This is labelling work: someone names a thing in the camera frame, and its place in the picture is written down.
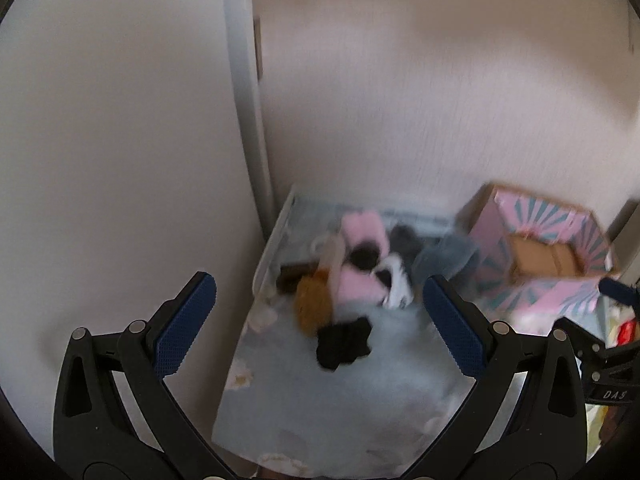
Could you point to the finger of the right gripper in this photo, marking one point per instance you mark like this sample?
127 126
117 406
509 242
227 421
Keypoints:
618 291

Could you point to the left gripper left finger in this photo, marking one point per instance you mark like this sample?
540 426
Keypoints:
114 416

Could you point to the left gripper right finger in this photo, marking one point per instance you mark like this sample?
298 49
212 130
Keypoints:
524 417

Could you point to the white panda sock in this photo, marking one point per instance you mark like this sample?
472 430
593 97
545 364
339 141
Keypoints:
392 274

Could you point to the black sock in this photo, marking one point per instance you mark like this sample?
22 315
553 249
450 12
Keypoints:
343 343

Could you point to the grey fuzzy sock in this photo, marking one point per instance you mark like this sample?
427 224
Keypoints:
406 243

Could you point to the pink fuzzy sock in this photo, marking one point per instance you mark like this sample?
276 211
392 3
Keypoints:
357 285
365 226

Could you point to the red package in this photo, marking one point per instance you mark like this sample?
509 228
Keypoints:
628 332

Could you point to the pink patterned cardboard box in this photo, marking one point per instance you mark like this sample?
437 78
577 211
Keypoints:
537 253

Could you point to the blue floral cloth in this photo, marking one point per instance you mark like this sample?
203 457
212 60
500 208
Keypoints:
370 419

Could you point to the white tray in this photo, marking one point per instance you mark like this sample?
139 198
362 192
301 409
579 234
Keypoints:
308 216

